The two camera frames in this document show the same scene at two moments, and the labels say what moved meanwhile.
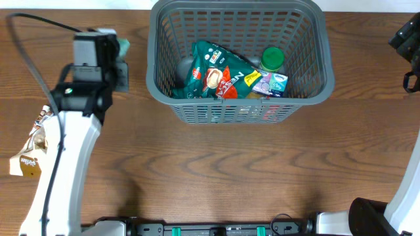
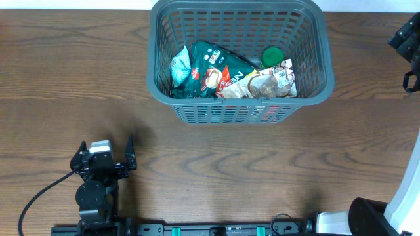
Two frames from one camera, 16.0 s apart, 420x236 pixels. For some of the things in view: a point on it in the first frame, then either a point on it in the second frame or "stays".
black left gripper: (122, 81) -> (123, 169)
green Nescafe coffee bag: (215, 73) stays
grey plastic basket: (249, 27) stays
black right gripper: (407, 40) stays
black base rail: (306, 227) stays
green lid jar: (272, 59) stays
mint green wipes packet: (124, 46) -> (180, 66)
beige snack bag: (26, 162) -> (276, 82)
